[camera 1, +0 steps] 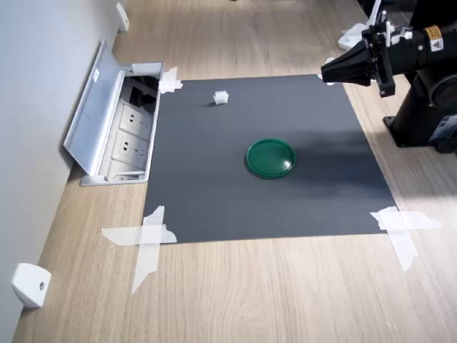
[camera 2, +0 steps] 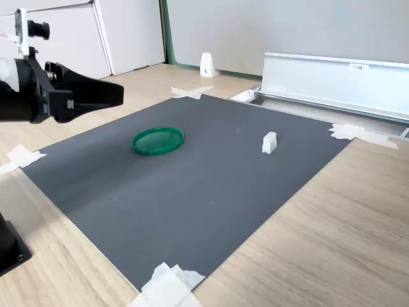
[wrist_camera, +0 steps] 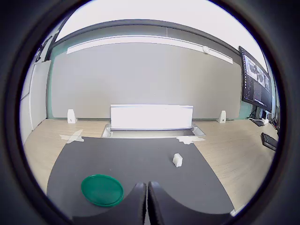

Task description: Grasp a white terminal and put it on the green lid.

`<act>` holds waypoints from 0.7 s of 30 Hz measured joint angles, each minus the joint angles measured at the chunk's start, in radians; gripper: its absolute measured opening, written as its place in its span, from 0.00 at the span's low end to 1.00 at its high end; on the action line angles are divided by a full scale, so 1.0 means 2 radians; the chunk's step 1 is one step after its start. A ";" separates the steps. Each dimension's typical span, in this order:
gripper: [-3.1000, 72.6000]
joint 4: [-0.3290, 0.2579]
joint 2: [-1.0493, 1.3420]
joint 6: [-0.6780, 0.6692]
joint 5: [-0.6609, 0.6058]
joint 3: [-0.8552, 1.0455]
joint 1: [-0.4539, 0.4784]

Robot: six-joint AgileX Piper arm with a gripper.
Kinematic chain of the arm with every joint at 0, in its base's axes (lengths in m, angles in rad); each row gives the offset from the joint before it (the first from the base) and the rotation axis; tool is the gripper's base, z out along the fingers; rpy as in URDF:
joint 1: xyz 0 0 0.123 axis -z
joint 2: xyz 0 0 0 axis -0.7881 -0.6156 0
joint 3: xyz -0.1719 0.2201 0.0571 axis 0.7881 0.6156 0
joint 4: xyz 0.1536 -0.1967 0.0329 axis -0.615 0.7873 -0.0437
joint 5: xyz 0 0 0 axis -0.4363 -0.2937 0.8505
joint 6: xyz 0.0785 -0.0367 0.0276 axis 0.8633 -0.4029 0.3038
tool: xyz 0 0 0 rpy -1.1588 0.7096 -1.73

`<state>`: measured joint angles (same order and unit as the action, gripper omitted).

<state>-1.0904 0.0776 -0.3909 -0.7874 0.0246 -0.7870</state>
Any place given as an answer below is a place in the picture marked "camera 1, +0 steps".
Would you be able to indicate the white corner bracket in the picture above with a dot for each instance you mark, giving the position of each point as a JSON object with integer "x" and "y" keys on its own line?
{"x": 30, "y": 286}
{"x": 122, "y": 16}

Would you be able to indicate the round green lid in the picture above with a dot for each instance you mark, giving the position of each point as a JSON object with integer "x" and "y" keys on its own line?
{"x": 270, "y": 158}

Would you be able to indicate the white taped stand bracket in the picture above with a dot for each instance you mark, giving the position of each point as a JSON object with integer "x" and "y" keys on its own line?
{"x": 351, "y": 37}

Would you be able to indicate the white power socket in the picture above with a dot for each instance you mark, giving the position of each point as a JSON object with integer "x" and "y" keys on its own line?
{"x": 129, "y": 146}
{"x": 135, "y": 119}

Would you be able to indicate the white tape strip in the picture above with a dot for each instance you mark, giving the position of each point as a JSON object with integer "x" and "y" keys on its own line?
{"x": 330, "y": 84}
{"x": 170, "y": 76}
{"x": 421, "y": 221}
{"x": 329, "y": 60}
{"x": 171, "y": 85}
{"x": 125, "y": 235}
{"x": 405, "y": 246}
{"x": 148, "y": 257}

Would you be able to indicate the dark grey mat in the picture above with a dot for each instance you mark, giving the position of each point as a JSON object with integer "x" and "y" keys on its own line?
{"x": 214, "y": 178}

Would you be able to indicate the small white plastic terminal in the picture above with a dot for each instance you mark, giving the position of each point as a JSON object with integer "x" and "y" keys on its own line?
{"x": 221, "y": 97}

